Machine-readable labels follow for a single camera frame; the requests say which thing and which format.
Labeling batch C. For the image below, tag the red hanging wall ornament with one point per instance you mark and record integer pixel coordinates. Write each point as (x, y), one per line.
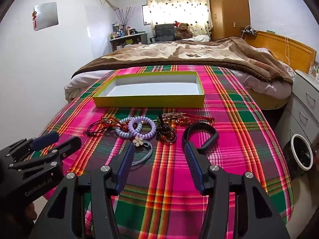
(35, 17)

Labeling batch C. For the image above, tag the brown hair claw clip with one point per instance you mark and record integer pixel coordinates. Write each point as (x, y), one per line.
(165, 133)

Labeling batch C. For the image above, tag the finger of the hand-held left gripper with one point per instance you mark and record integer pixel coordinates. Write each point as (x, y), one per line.
(67, 147)
(44, 139)

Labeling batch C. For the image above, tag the black bin with white rim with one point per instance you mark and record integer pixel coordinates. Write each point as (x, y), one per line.
(301, 154)

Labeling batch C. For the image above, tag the bed with white sheet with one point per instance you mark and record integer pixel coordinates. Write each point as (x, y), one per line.
(74, 89)

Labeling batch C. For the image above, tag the small cluttered wall shelf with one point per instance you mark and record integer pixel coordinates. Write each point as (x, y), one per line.
(249, 31)

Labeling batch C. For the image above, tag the dark grey chair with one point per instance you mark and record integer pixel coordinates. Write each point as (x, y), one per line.
(164, 31)

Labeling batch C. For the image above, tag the brown teddy bear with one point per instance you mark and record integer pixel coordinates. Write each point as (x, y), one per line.
(183, 29)

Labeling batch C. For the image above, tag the bottles on desk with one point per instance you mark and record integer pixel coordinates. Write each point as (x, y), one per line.
(119, 32)

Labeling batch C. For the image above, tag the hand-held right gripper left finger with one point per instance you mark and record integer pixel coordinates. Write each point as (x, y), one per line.
(124, 165)

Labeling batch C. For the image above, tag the brown patterned blanket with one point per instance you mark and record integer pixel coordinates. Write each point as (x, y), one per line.
(174, 52)

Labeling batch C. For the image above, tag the grey desk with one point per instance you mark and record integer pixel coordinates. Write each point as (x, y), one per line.
(129, 39)

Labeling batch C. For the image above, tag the white drawer nightstand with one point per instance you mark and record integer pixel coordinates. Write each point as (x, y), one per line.
(306, 97)

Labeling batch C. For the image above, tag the silver wall sheet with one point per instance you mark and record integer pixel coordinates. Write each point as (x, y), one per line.
(46, 16)

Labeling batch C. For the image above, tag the clutter on nightstand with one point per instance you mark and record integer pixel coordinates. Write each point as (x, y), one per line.
(314, 69)

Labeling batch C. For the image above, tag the vase with bare branches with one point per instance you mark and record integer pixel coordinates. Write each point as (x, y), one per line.
(124, 17)

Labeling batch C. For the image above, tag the yellow-green shallow box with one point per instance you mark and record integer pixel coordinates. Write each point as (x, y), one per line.
(149, 102)

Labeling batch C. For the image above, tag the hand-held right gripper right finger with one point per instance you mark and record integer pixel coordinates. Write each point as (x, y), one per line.
(193, 165)

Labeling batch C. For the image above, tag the pink green plaid cloth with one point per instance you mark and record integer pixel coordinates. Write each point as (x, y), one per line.
(236, 129)

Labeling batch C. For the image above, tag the wooden headboard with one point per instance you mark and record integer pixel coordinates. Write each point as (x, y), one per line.
(286, 49)

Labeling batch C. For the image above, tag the spotted curtain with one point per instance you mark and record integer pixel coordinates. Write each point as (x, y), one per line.
(174, 5)

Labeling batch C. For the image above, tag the white pillow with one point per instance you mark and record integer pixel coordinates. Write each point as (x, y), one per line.
(200, 38)

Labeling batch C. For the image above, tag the pink rhinestone hair clip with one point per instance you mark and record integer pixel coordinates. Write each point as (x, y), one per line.
(170, 116)

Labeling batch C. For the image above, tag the small red hair accessory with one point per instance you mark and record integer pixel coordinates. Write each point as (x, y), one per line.
(180, 122)

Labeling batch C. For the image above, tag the black wristband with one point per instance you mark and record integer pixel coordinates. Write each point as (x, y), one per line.
(199, 125)

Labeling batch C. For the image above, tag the wooden wardrobe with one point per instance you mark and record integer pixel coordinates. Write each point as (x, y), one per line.
(229, 10)

